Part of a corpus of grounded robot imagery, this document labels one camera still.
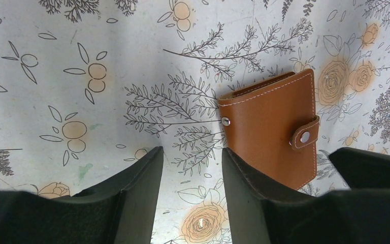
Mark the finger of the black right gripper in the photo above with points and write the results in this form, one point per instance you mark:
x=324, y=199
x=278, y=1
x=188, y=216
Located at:
x=362, y=169

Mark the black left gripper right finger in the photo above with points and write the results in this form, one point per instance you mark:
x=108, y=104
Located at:
x=251, y=196

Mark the floral table mat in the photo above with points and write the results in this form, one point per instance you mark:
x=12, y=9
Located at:
x=89, y=87

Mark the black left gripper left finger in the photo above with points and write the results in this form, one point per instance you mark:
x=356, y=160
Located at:
x=121, y=209

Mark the brown leather card holder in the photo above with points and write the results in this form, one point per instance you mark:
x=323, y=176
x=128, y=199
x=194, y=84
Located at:
x=273, y=126

